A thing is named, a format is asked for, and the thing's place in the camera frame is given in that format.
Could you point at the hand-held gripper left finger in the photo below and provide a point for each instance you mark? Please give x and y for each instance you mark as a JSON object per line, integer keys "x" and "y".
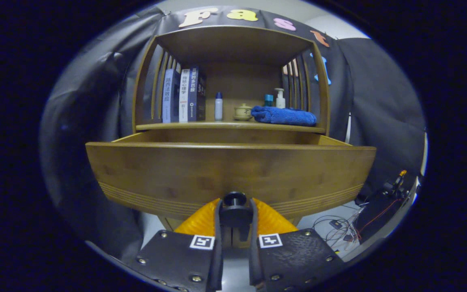
{"x": 219, "y": 263}

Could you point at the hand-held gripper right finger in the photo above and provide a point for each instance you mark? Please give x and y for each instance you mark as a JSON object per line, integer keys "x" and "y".
{"x": 253, "y": 263}

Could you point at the wooden drawer with black knob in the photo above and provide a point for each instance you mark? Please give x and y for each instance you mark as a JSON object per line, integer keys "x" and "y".
{"x": 217, "y": 170}

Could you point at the wooden countertop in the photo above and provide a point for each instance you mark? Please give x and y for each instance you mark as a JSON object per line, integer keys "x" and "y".
{"x": 225, "y": 125}

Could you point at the wooden cabinet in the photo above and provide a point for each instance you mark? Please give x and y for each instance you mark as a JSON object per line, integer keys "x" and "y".
{"x": 233, "y": 44}

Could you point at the black device with orange clip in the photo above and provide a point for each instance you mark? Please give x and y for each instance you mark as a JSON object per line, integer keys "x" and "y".
{"x": 379, "y": 215}

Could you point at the folded blue towel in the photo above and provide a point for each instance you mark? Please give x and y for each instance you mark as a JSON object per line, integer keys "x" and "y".
{"x": 286, "y": 117}

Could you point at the cream lidded teacup with saucer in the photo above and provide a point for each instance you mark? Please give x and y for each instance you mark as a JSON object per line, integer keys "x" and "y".
{"x": 243, "y": 112}

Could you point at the small white bottle blue cap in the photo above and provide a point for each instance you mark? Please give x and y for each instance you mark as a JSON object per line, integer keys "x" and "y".
{"x": 219, "y": 108}

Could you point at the teal bottle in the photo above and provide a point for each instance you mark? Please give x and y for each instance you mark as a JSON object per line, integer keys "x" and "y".
{"x": 268, "y": 100}

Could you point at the white pump bottle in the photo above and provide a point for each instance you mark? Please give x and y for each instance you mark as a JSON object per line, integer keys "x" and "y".
{"x": 280, "y": 101}

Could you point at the white book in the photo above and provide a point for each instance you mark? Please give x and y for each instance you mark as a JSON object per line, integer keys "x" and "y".
{"x": 184, "y": 95}

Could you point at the dark blue book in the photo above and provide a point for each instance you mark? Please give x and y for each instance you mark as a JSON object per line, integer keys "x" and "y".
{"x": 193, "y": 93}

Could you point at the light blue book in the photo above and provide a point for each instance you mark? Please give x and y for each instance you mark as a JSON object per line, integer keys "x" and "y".
{"x": 168, "y": 97}

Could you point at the white upright object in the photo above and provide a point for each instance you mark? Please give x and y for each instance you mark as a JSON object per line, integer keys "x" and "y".
{"x": 424, "y": 154}

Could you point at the black backdrop cloth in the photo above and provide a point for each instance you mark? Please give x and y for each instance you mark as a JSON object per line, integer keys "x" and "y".
{"x": 379, "y": 101}

